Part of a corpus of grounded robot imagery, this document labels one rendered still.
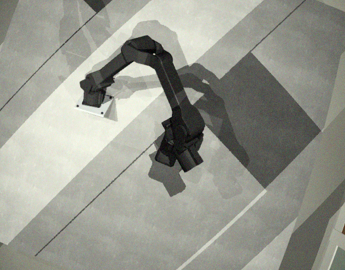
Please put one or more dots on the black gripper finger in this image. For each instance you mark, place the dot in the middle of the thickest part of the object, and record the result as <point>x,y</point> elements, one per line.
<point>163,144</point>

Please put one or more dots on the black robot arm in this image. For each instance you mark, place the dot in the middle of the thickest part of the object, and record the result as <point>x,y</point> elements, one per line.
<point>184,129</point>

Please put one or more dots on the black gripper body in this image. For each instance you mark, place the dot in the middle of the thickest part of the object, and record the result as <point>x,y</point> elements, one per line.
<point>166,156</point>

